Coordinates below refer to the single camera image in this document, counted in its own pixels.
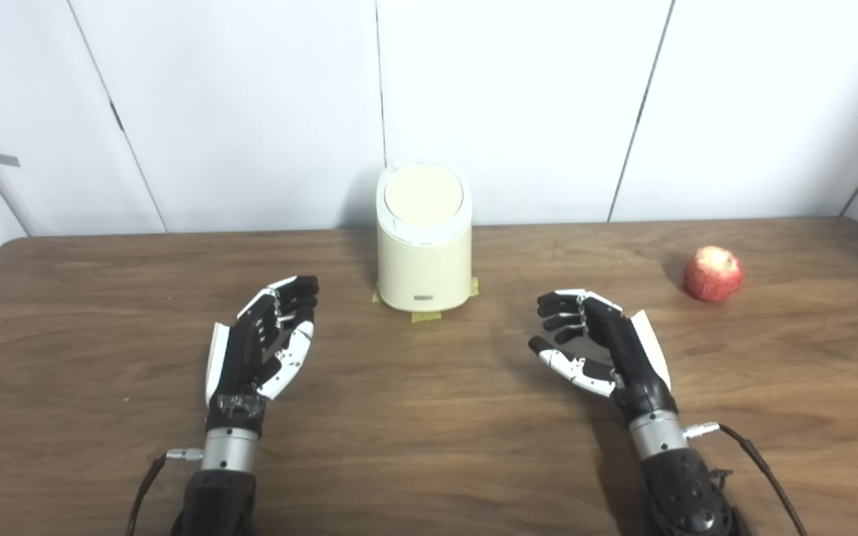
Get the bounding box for round cream bin lid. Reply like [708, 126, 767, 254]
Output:
[384, 164, 465, 228]

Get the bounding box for red apple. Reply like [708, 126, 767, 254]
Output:
[683, 246, 745, 303]

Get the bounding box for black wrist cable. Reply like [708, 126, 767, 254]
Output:
[126, 448, 203, 536]
[682, 421, 810, 536]

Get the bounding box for cream-colored cylindrical bin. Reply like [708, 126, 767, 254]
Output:
[375, 159, 474, 313]

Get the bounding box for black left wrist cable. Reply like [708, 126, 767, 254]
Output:
[126, 448, 203, 536]

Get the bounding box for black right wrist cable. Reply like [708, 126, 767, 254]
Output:
[682, 421, 810, 536]

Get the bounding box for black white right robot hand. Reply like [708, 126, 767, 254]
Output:
[528, 289, 679, 427]

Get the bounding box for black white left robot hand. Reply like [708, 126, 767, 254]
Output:
[204, 275, 320, 434]

